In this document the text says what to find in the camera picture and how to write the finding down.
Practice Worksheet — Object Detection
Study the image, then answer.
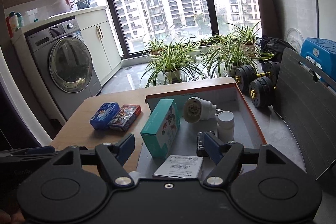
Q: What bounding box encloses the blue card box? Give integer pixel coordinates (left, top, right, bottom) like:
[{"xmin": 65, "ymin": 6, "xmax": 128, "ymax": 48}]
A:
[{"xmin": 89, "ymin": 102, "xmax": 120, "ymax": 130}]

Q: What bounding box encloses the back left spider plant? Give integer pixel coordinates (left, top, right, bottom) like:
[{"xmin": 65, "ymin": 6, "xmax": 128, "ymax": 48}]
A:
[{"xmin": 143, "ymin": 38, "xmax": 166, "ymax": 56}]

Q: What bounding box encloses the brown rolled mat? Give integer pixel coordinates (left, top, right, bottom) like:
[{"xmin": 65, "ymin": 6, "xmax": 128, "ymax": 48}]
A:
[{"xmin": 258, "ymin": 0, "xmax": 281, "ymax": 38}]

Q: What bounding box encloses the front right spider plant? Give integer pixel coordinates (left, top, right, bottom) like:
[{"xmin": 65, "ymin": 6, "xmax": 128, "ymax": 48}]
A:
[{"xmin": 202, "ymin": 35, "xmax": 274, "ymax": 77}]

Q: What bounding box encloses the white pill bottle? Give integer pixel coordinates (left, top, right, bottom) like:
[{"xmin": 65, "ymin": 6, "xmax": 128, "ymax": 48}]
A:
[{"xmin": 217, "ymin": 111, "xmax": 235, "ymax": 142}]

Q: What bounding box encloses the front left spider plant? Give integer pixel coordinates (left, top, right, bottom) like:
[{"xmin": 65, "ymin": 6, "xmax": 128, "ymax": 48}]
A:
[{"xmin": 143, "ymin": 42, "xmax": 206, "ymax": 88}]

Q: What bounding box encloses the white cabinet with countertop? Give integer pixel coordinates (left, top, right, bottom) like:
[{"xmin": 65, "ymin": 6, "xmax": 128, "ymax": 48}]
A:
[{"xmin": 11, "ymin": 6, "xmax": 121, "ymax": 125}]

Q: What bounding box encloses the black power adapter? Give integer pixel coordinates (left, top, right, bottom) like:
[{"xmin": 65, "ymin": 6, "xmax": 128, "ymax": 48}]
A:
[{"xmin": 197, "ymin": 131, "xmax": 216, "ymax": 157}]

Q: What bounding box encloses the teal bandage box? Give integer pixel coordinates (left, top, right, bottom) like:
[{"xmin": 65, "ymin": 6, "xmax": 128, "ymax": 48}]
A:
[{"xmin": 141, "ymin": 99, "xmax": 180, "ymax": 159}]

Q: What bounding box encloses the grey front-load washing machine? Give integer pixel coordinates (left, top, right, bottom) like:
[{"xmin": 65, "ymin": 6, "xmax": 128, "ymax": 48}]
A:
[{"xmin": 25, "ymin": 16, "xmax": 101, "ymax": 119}]

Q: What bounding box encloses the dark grey chair back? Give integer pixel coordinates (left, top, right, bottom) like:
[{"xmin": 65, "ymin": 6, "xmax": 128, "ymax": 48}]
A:
[{"xmin": 273, "ymin": 48, "xmax": 335, "ymax": 178}]

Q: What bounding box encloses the spider plant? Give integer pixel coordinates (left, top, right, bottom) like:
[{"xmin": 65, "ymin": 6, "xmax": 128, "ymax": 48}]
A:
[
  {"xmin": 202, "ymin": 35, "xmax": 274, "ymax": 77},
  {"xmin": 143, "ymin": 38, "xmax": 166, "ymax": 56},
  {"xmin": 143, "ymin": 42, "xmax": 206, "ymax": 88},
  {"xmin": 229, "ymin": 21, "xmax": 261, "ymax": 50}
]

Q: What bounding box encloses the white round fan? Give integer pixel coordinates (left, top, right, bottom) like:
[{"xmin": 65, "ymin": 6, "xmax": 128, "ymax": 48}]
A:
[{"xmin": 285, "ymin": 28, "xmax": 304, "ymax": 53}]

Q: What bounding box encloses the blue plastic stool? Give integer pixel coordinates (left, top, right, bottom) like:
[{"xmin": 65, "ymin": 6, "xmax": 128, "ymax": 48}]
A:
[{"xmin": 301, "ymin": 38, "xmax": 336, "ymax": 81}]

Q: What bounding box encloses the back right spider plant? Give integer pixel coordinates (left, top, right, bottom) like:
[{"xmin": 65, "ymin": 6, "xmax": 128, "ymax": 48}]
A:
[{"xmin": 229, "ymin": 21, "xmax": 261, "ymax": 50}]

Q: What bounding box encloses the white labelled small box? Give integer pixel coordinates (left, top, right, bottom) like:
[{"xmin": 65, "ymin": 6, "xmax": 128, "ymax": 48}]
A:
[{"xmin": 153, "ymin": 155, "xmax": 203, "ymax": 178}]

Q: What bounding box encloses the black bag on floor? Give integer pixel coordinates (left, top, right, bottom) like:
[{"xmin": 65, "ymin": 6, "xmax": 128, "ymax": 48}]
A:
[{"xmin": 260, "ymin": 35, "xmax": 295, "ymax": 63}]

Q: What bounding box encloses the white plug-in diffuser device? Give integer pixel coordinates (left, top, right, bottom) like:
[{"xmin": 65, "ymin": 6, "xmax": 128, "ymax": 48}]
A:
[{"xmin": 183, "ymin": 97, "xmax": 223, "ymax": 123}]

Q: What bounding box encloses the black dumbbell yellow bar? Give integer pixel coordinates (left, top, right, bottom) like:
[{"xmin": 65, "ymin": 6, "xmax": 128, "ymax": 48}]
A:
[{"xmin": 234, "ymin": 61, "xmax": 281, "ymax": 109}]

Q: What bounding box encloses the orange-rimmed cardboard box lid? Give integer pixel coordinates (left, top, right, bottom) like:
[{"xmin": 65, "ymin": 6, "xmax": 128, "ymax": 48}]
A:
[{"xmin": 136, "ymin": 82, "xmax": 267, "ymax": 180}]

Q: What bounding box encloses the red card box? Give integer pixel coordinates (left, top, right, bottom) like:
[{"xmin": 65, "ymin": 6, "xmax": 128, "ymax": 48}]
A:
[{"xmin": 108, "ymin": 105, "xmax": 141, "ymax": 132}]

